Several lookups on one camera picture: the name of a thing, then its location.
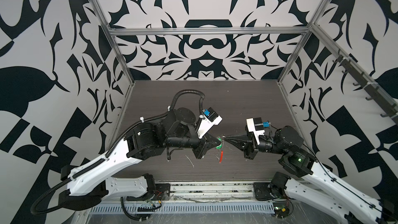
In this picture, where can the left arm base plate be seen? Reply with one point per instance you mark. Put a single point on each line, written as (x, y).
(160, 192)

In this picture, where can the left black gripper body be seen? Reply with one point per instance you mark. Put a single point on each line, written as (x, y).
(196, 150)

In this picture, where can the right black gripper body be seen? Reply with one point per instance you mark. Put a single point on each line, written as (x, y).
(252, 152)

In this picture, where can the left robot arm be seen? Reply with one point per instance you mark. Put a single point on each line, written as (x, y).
(178, 129)

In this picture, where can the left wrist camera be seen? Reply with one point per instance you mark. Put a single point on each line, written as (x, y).
(209, 118)

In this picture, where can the green key tag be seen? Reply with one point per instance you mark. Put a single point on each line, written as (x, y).
(221, 142)

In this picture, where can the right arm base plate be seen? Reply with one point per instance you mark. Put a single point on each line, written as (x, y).
(264, 191)

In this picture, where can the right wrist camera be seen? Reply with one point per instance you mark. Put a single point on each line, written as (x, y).
(257, 127)

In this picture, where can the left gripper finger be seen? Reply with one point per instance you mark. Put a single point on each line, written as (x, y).
(212, 145)
(212, 139)

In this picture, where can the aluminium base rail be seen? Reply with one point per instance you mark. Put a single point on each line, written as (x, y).
(189, 190)

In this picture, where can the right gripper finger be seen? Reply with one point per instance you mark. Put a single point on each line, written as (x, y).
(241, 145)
(236, 138)

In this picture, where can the black wall hook rack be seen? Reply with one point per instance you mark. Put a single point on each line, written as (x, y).
(364, 81)

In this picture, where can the red key tag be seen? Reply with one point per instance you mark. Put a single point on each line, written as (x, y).
(221, 156)

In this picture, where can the white cable duct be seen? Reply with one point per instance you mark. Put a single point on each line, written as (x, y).
(202, 208)

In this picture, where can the small electronics board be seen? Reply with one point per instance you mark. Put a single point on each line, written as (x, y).
(282, 209)

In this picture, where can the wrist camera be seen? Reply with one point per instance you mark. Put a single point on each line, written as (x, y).
(257, 127)
(209, 118)

